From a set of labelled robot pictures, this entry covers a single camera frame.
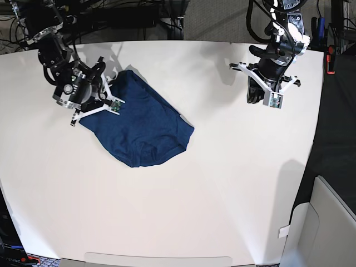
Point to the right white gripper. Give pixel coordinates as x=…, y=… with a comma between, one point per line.
x=105, y=100

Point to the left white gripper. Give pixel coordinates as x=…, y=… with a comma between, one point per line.
x=262, y=79

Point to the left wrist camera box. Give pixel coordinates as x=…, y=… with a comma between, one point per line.
x=273, y=99

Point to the orange clamp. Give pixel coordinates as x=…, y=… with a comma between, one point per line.
x=330, y=58

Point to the blue handled tool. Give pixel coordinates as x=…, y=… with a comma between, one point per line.
x=320, y=29

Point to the blue long-sleeve T-shirt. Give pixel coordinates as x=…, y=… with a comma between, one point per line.
x=147, y=131

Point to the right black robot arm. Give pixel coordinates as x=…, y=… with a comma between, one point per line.
x=78, y=87

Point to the beige plastic bin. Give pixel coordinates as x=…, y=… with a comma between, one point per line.
x=322, y=231

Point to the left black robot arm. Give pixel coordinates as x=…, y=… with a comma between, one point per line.
x=287, y=38

